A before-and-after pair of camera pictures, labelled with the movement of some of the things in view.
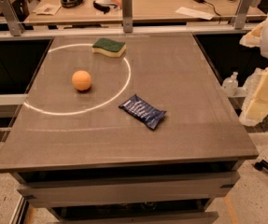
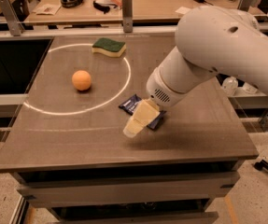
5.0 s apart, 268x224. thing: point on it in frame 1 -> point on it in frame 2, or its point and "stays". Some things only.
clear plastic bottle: (231, 84) stays
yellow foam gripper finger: (253, 37) -> (133, 127)
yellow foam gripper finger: (263, 92) -> (147, 111)
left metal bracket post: (14, 21) stays
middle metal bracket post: (127, 11) stays
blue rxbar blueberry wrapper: (144, 111) stays
